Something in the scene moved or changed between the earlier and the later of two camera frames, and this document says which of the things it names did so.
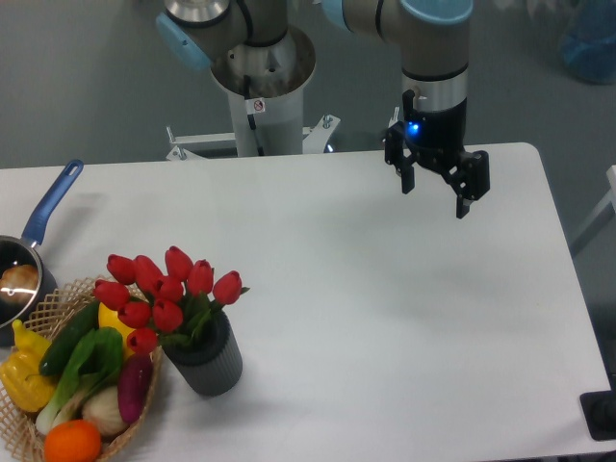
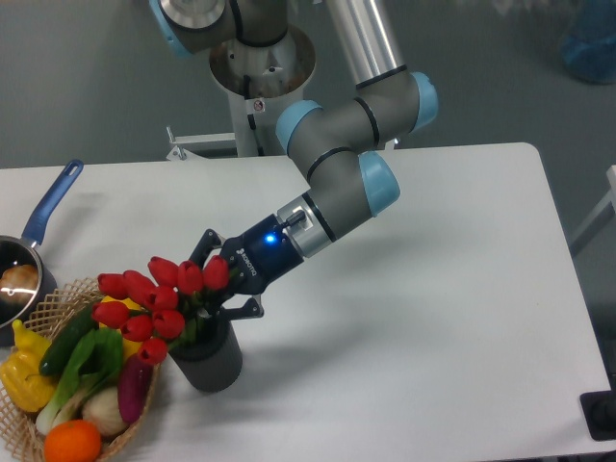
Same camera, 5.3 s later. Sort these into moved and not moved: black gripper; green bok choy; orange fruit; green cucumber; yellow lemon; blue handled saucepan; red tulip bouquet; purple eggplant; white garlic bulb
Moved: yellow lemon; red tulip bouquet; black gripper
Not moved: green cucumber; white garlic bulb; purple eggplant; blue handled saucepan; orange fruit; green bok choy
